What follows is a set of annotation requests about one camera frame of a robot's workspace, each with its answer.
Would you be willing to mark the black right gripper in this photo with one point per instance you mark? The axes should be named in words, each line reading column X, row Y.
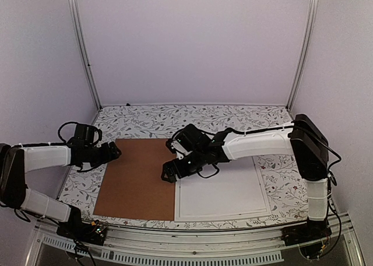
column 180, row 172

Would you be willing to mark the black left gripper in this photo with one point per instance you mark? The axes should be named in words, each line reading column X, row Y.
column 108, row 156

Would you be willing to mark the brown cardboard backing board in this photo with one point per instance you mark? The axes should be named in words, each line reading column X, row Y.
column 132, row 187

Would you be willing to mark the white picture frame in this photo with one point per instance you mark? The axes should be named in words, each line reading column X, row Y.
column 179, row 207

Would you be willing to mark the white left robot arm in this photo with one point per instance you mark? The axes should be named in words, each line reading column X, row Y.
column 19, row 160

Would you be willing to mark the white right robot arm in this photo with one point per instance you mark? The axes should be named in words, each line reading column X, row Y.
column 300, row 139

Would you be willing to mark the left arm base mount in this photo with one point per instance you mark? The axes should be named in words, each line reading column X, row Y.
column 93, row 232

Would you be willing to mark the front aluminium rail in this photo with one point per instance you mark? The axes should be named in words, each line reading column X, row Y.
column 269, row 245

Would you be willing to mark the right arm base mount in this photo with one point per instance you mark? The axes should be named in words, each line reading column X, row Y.
column 316, row 235

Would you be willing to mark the left aluminium corner post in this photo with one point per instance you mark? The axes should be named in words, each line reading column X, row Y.
column 87, row 67

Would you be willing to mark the aluminium corner post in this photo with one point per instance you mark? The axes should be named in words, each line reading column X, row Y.
column 87, row 67
column 309, row 27

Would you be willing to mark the right aluminium corner post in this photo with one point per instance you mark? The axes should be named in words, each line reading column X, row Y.
column 309, row 27

